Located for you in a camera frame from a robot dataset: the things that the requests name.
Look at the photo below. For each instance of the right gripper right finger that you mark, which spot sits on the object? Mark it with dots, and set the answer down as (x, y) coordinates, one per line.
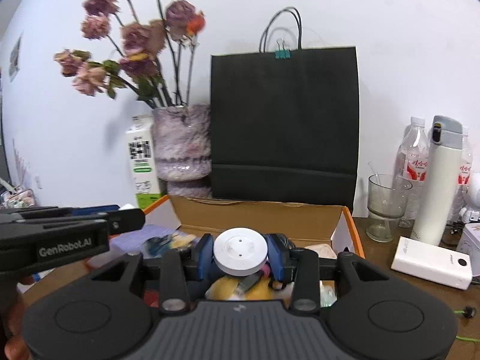
(298, 266)

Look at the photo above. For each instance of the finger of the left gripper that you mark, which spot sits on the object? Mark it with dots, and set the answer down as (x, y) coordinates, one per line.
(93, 210)
(125, 221)

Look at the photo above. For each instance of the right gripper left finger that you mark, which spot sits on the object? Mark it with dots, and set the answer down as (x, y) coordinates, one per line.
(184, 276)

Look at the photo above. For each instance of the white round disc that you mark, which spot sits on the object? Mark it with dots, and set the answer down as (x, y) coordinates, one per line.
(240, 251)

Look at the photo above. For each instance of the person's left hand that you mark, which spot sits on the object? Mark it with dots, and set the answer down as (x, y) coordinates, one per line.
(13, 306)

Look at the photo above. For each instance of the purple knitted pouch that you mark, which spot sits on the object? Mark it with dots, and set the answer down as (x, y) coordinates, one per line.
(138, 240)

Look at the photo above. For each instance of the beige small packet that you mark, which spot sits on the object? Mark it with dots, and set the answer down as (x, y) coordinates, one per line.
(322, 250)

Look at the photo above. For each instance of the orange cardboard box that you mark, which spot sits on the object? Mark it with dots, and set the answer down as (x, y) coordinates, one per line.
(304, 224)

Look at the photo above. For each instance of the yellow plush toy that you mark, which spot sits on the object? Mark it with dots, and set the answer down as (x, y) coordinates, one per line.
(226, 289)

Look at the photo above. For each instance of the fresh milk carton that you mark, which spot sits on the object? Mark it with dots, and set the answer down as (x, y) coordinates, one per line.
(140, 144)

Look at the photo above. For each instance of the purple textured vase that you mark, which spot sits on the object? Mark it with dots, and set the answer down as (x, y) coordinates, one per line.
(183, 149)

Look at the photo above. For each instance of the clear glass cup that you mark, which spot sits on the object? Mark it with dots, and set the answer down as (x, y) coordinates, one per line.
(387, 202)

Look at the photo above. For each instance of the plastic water bottle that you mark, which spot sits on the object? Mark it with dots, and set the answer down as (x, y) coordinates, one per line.
(411, 164)
(463, 176)

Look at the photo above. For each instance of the black paper bag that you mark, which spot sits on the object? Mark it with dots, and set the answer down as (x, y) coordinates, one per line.
(286, 130)

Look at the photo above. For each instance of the white power bank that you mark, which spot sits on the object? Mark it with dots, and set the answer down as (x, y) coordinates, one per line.
(433, 263)

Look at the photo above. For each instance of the dried rose bouquet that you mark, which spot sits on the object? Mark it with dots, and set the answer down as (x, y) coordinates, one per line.
(150, 55)

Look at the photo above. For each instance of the white tin box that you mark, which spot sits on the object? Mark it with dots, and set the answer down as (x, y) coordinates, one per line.
(469, 244)

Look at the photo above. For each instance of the white thermos bottle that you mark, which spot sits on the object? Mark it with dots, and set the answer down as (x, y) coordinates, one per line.
(446, 146)

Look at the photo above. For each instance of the teal binder clip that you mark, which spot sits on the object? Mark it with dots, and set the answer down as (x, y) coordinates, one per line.
(283, 50)

